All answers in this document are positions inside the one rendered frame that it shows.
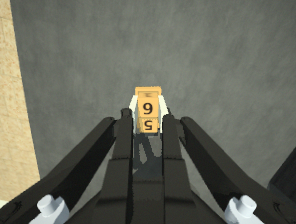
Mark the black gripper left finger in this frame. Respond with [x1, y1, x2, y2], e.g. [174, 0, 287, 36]
[0, 95, 138, 224]

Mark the yellow cube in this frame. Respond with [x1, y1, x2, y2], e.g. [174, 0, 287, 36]
[139, 117, 158, 133]
[137, 93, 159, 118]

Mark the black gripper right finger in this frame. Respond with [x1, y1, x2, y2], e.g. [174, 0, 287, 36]
[158, 95, 296, 224]

